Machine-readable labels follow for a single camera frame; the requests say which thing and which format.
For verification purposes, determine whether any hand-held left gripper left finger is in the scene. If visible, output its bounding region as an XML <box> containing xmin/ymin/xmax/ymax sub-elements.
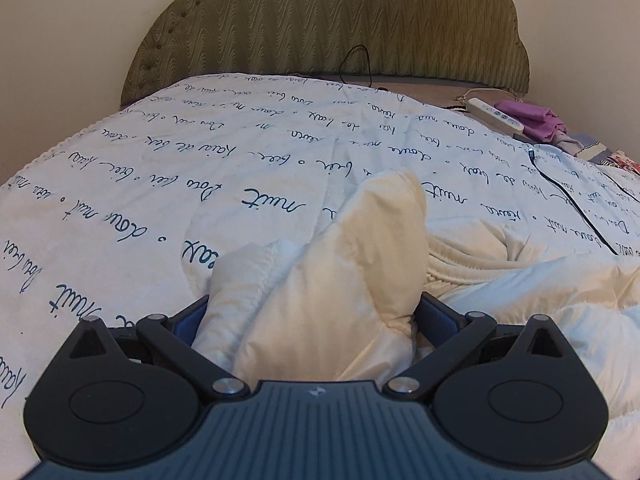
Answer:
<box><xmin>67</xmin><ymin>294</ymin><xmax>251</xmax><ymax>402</ymax></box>

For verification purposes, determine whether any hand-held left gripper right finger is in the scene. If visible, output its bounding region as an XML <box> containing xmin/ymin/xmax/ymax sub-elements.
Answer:
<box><xmin>382</xmin><ymin>292</ymin><xmax>563</xmax><ymax>402</ymax></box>

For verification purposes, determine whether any white puffer jacket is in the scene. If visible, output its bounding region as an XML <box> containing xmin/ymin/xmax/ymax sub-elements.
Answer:
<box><xmin>192</xmin><ymin>169</ymin><xmax>640</xmax><ymax>480</ymax></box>

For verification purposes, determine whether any white script-printed quilt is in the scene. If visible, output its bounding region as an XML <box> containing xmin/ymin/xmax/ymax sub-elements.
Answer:
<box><xmin>0</xmin><ymin>72</ymin><xmax>640</xmax><ymax>411</ymax></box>

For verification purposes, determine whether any white power strip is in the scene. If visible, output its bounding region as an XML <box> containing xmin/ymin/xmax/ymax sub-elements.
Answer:
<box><xmin>467</xmin><ymin>97</ymin><xmax>527</xmax><ymax>136</ymax></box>

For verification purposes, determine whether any purple cloth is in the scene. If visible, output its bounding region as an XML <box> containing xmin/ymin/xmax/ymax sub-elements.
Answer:
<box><xmin>494</xmin><ymin>100</ymin><xmax>569</xmax><ymax>144</ymax></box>

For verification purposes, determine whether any grey cloth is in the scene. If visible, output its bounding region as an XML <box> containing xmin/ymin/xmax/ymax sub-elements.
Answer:
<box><xmin>554</xmin><ymin>129</ymin><xmax>610</xmax><ymax>162</ymax></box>

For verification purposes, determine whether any grey bed sheet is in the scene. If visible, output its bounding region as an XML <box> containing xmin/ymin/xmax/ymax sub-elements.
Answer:
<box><xmin>317</xmin><ymin>73</ymin><xmax>527</xmax><ymax>108</ymax></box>

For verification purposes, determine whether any floral printed cloth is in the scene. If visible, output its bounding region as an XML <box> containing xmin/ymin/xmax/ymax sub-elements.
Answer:
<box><xmin>599</xmin><ymin>149</ymin><xmax>640</xmax><ymax>177</ymax></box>

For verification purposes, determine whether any green upholstered headboard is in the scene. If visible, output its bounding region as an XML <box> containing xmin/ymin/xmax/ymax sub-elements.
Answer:
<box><xmin>120</xmin><ymin>0</ymin><xmax>532</xmax><ymax>109</ymax></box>

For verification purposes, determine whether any long black cable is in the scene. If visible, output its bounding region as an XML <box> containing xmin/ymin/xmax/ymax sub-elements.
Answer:
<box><xmin>526</xmin><ymin>144</ymin><xmax>640</xmax><ymax>257</ymax></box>

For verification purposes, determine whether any beige power cord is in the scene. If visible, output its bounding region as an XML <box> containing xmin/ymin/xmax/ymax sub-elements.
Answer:
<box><xmin>451</xmin><ymin>87</ymin><xmax>519</xmax><ymax>112</ymax></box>

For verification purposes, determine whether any looped black cable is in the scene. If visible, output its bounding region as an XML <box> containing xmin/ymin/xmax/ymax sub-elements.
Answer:
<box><xmin>339</xmin><ymin>44</ymin><xmax>375</xmax><ymax>89</ymax></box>

